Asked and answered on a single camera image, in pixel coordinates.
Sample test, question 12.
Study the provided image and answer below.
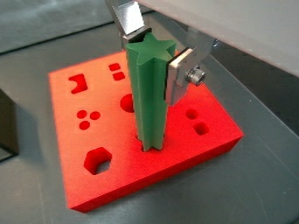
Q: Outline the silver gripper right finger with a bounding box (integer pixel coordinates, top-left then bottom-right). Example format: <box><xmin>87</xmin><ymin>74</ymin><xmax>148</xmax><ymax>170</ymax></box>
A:
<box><xmin>164</xmin><ymin>27</ymin><xmax>217</xmax><ymax>106</ymax></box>

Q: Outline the red shape-sorting block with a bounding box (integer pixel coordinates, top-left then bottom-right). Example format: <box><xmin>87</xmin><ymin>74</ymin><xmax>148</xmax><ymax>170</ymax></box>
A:
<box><xmin>49</xmin><ymin>52</ymin><xmax>243</xmax><ymax>213</ymax></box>

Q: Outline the dark grey curved block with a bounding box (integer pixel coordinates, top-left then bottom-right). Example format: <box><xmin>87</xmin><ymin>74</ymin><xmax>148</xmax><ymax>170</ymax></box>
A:
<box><xmin>0</xmin><ymin>89</ymin><xmax>18</xmax><ymax>163</ymax></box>

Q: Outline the green star-shaped peg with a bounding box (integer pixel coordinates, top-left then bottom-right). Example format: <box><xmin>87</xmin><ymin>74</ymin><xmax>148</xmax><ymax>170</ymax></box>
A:
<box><xmin>125</xmin><ymin>32</ymin><xmax>176</xmax><ymax>151</ymax></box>

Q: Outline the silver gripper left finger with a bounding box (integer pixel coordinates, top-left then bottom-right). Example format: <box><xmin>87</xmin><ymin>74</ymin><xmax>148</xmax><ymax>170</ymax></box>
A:
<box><xmin>105</xmin><ymin>0</ymin><xmax>152</xmax><ymax>47</ymax></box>

